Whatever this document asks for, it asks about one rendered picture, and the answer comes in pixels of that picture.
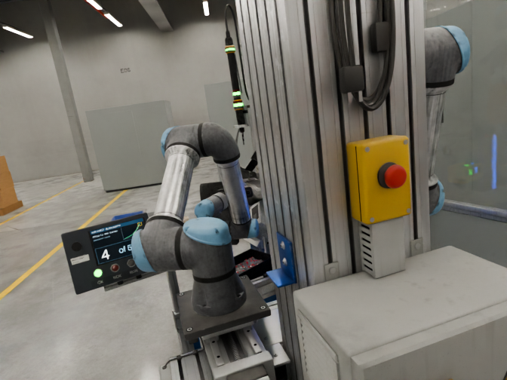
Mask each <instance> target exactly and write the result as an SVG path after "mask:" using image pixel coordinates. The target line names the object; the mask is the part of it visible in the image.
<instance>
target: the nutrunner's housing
mask: <svg viewBox="0 0 507 380"><path fill-rule="evenodd" d="M225 43H226V45H233V40H232V37H230V33H229V30H227V31H226V39H225ZM235 114H236V118H237V122H238V125H242V124H244V115H243V109H240V110H235ZM239 131H240V133H243V132H244V127H240V128H239Z"/></svg>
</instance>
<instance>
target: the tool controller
mask: <svg viewBox="0 0 507 380"><path fill-rule="evenodd" d="M148 218H149V217H148V213H141V214H137V215H134V216H129V217H125V218H122V219H117V220H113V221H110V222H104V223H101V224H98V225H92V226H89V227H86V228H80V229H77V230H74V231H68V232H65V233H62V234H61V239H62V242H63V248H64V251H65V254H66V259H67V262H68V266H69V271H70V274H71V278H72V283H73V286H74V289H75V294H76V295H79V294H82V293H86V292H88V291H91V290H95V289H97V288H101V287H104V286H107V285H110V284H112V283H116V282H117V283H118V285H121V284H123V283H124V282H123V280H126V279H128V278H131V277H135V276H136V278H137V279H139V278H141V277H142V275H141V274H144V273H147V272H144V271H141V270H140V269H139V268H138V267H137V265H135V266H134V267H129V266H128V265H127V262H128V260H129V259H133V255H132V251H131V240H132V237H133V234H134V232H135V231H138V230H140V229H142V230H143V229H144V228H145V225H146V221H147V219H148ZM110 244H111V245H112V248H113V252H114V255H115V260H113V261H111V262H106V263H103V264H100V265H98V261H97V256H96V253H95V249H96V248H100V247H104V246H107V245H110ZM113 264H118V265H119V267H120V269H119V270H118V271H117V272H112V271H111V269H110V268H111V265H113ZM98 268H99V269H101V270H102V271H103V275H102V276H101V277H95V276H94V270H96V269H98Z"/></svg>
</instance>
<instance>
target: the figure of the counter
mask: <svg viewBox="0 0 507 380"><path fill-rule="evenodd" d="M95 253H96V256H97V261H98V265H100V264H103V263H106V262H111V261H113V260H115V255H114V252H113V248H112V245H111V244H110V245H107V246H104V247H100V248H96V249H95Z"/></svg>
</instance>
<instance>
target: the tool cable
mask: <svg viewBox="0 0 507 380"><path fill-rule="evenodd" d="M228 7H229V8H230V10H231V12H232V16H233V20H234V24H235V31H236V37H237V42H238V52H239V57H240V63H241V73H242V78H243V83H244V90H245V93H246V96H247V99H248V100H249V97H248V94H247V88H246V84H245V80H244V70H243V65H242V59H241V49H240V44H239V38H238V29H237V24H236V20H235V14H234V11H233V10H232V7H231V6H230V5H227V6H226V7H225V22H226V31H227V30H228V23H227V16H226V11H227V8H228Z"/></svg>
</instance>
